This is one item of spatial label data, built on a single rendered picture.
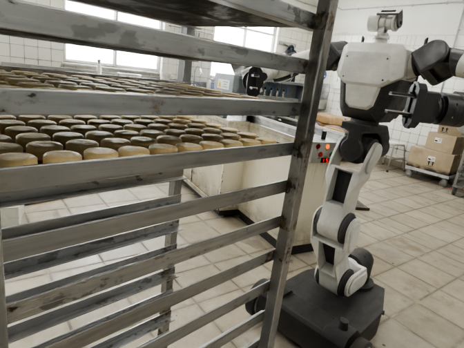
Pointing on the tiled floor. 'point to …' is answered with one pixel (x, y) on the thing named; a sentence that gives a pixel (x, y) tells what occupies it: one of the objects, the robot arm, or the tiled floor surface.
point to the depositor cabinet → (202, 177)
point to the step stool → (395, 154)
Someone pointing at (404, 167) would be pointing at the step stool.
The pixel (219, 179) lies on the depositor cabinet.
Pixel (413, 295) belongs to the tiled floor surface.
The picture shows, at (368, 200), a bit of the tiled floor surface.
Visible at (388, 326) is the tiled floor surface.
